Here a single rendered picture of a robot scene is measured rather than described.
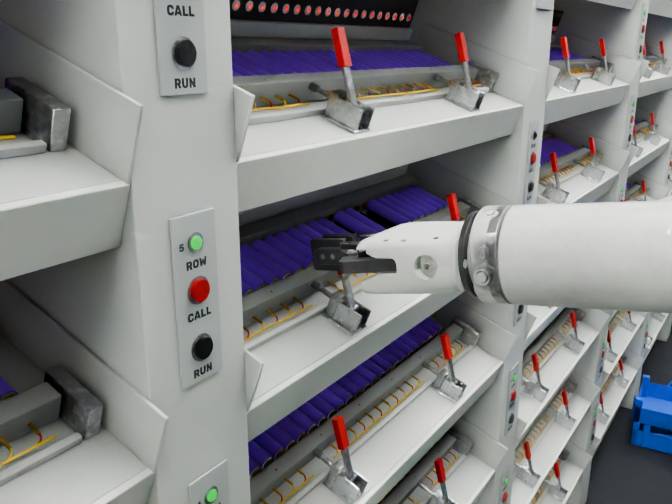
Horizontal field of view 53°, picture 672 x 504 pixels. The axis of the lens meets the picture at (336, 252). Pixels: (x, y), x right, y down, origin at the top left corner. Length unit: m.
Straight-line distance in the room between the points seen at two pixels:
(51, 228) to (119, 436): 0.17
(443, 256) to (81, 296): 0.28
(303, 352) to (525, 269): 0.22
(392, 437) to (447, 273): 0.36
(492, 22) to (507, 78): 0.08
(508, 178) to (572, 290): 0.51
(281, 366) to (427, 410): 0.37
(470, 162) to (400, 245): 0.49
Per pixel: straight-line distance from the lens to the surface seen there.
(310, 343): 0.65
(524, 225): 0.55
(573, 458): 2.00
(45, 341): 0.55
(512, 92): 1.02
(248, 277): 0.68
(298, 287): 0.68
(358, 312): 0.69
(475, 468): 1.20
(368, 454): 0.85
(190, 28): 0.46
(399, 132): 0.69
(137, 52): 0.43
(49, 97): 0.46
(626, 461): 2.38
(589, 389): 1.89
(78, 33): 0.45
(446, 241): 0.57
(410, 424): 0.91
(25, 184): 0.41
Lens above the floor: 1.23
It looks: 17 degrees down
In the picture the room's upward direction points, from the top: straight up
